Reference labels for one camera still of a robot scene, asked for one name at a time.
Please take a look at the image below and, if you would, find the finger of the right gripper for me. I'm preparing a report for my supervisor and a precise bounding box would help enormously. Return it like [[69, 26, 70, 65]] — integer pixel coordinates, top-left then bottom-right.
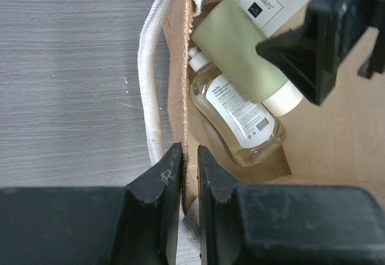
[[256, 13, 347, 106]]

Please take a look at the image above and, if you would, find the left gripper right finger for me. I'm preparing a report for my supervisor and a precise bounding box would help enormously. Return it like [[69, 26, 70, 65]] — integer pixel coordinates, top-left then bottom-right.
[[197, 146, 384, 264]]

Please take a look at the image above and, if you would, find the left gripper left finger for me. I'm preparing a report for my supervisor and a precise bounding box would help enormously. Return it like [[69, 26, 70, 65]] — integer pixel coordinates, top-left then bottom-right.
[[1, 143, 183, 264]]

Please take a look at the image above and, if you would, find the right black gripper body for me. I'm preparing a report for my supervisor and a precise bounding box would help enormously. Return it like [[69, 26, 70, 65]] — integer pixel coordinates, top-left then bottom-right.
[[308, 0, 384, 79]]

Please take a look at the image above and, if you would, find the yellow-green round bottle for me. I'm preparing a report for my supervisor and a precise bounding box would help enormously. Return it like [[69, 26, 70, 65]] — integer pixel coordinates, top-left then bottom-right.
[[192, 0, 303, 117]]

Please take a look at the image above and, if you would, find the clear amber liquid bottle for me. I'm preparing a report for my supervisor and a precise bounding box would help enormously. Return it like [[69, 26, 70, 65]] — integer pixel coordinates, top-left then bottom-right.
[[188, 47, 286, 167]]

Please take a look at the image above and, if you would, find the brown canvas bag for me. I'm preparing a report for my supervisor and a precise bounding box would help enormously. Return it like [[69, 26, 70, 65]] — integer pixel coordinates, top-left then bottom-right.
[[137, 0, 385, 245]]

